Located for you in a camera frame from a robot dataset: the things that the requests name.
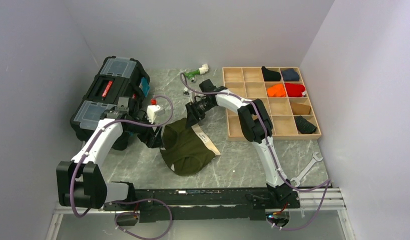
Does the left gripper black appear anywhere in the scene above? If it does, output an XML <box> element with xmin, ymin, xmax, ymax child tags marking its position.
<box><xmin>125</xmin><ymin>112</ymin><xmax>164</xmax><ymax>149</ymax></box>

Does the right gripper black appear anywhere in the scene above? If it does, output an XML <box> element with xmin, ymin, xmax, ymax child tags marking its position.
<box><xmin>185</xmin><ymin>98</ymin><xmax>215</xmax><ymax>129</ymax></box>

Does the olive green underwear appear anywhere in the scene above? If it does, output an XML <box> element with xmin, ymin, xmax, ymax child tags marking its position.
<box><xmin>160</xmin><ymin>117</ymin><xmax>221</xmax><ymax>177</ymax></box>

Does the wooden compartment tray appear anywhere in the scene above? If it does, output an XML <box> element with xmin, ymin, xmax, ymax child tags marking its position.
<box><xmin>222</xmin><ymin>66</ymin><xmax>322</xmax><ymax>140</ymax></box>

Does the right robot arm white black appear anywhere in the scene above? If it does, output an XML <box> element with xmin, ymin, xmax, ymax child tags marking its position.
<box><xmin>185</xmin><ymin>79</ymin><xmax>300</xmax><ymax>209</ymax></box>

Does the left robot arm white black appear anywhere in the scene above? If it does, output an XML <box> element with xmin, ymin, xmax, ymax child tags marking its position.
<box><xmin>56</xmin><ymin>97</ymin><xmax>165</xmax><ymax>217</ymax></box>

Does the green white pipe fitting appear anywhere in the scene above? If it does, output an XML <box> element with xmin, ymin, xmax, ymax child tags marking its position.
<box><xmin>184</xmin><ymin>64</ymin><xmax>209</xmax><ymax>83</ymax></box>

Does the black plastic toolbox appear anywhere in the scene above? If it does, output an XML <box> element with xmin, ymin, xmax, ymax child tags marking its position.
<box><xmin>70</xmin><ymin>56</ymin><xmax>150</xmax><ymax>142</ymax></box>

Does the orange rolled cloth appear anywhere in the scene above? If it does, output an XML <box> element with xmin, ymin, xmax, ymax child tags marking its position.
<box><xmin>266</xmin><ymin>83</ymin><xmax>286</xmax><ymax>98</ymax></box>

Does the red rolled cloth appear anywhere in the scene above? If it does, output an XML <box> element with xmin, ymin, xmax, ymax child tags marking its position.
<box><xmin>284</xmin><ymin>82</ymin><xmax>306</xmax><ymax>98</ymax></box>

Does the brown rolled cloth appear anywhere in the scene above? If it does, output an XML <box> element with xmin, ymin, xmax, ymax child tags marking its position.
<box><xmin>290</xmin><ymin>102</ymin><xmax>311</xmax><ymax>115</ymax></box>

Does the navy rolled cloth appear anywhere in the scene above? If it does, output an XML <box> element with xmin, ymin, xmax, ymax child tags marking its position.
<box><xmin>281</xmin><ymin>68</ymin><xmax>300</xmax><ymax>82</ymax></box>

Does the black ribbed rolled cloth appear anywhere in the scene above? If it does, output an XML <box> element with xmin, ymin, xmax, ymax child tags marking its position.
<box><xmin>294</xmin><ymin>115</ymin><xmax>317</xmax><ymax>135</ymax></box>

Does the silver wrench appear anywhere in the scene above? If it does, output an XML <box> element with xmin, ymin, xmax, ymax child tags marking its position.
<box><xmin>290</xmin><ymin>152</ymin><xmax>323</xmax><ymax>188</ymax></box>

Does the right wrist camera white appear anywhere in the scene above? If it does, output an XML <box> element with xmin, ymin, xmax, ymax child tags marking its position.
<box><xmin>182</xmin><ymin>87</ymin><xmax>197</xmax><ymax>106</ymax></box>

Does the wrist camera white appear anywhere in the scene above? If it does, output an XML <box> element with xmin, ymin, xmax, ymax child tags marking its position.
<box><xmin>182</xmin><ymin>87</ymin><xmax>197</xmax><ymax>106</ymax></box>
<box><xmin>146</xmin><ymin>98</ymin><xmax>165</xmax><ymax>124</ymax></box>

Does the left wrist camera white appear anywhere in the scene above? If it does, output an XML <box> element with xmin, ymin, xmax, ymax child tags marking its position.
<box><xmin>146</xmin><ymin>98</ymin><xmax>165</xmax><ymax>124</ymax></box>

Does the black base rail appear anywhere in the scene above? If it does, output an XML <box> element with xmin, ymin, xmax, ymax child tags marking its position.
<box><xmin>103</xmin><ymin>187</ymin><xmax>300</xmax><ymax>223</ymax></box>

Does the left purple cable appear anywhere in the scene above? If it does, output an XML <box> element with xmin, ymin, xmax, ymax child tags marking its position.
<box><xmin>69</xmin><ymin>95</ymin><xmax>174</xmax><ymax>240</ymax></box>

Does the aluminium frame rail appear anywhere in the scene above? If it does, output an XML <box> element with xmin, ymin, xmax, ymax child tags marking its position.
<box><xmin>45</xmin><ymin>142</ymin><xmax>347</xmax><ymax>240</ymax></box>

